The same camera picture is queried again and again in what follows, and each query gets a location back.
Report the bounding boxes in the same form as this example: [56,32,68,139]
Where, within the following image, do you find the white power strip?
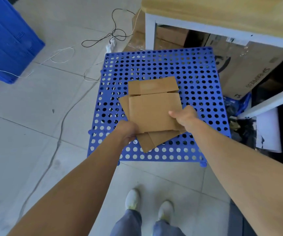
[106,37,117,53]

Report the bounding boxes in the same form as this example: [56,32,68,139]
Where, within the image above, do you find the person's right forearm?
[186,117,283,236]

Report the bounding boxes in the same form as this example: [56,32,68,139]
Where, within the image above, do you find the blue plastic crate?
[0,0,45,84]

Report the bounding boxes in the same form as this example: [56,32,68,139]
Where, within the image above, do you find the person's right leg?
[152,219,186,236]

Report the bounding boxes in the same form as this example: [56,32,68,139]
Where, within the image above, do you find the long grey cable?
[17,77,102,222]

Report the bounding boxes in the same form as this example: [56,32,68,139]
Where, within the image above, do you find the black cable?
[82,8,136,48]

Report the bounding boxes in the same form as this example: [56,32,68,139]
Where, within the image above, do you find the thin white cable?
[0,47,75,79]

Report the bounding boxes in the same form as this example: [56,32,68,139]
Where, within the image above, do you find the blue perforated plastic panel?
[87,47,231,168]

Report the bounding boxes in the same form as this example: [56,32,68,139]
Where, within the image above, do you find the person's left hand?
[114,120,139,146]

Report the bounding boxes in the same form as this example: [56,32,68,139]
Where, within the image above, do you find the brown cardboard box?
[132,9,190,46]
[118,76,187,154]

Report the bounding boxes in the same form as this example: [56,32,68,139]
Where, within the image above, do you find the person's right hand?
[168,105,199,133]

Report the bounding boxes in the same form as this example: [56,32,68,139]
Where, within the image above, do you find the wooden table with white frame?
[141,0,283,119]

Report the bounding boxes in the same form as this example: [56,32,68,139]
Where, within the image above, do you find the blue plastic bag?
[223,92,252,117]

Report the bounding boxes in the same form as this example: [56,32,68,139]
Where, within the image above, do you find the person's left white shoe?
[125,189,141,211]

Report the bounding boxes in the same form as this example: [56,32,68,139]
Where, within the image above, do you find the looped white cable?
[83,59,105,83]

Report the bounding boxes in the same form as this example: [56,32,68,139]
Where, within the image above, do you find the person's white shoe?
[158,200,174,222]
[125,189,141,211]

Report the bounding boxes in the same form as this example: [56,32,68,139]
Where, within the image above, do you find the white board sheet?
[256,107,282,153]

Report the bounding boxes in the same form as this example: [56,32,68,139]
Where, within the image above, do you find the person's left forearm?
[7,129,132,236]

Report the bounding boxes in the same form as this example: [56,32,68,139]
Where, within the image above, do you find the person's right white shoe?
[158,200,174,222]

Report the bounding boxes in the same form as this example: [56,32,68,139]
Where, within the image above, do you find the person's left leg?
[110,209,142,236]

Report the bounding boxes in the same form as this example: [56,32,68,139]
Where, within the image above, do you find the large printed cardboard box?
[203,34,283,100]

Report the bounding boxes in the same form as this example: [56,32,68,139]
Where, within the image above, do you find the black plastic bag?
[226,115,257,146]

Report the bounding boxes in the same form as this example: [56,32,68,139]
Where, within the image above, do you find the person's leg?
[110,209,142,236]
[152,219,186,236]

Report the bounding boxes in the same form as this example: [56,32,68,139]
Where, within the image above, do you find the taped flat cardboard box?
[123,30,187,52]

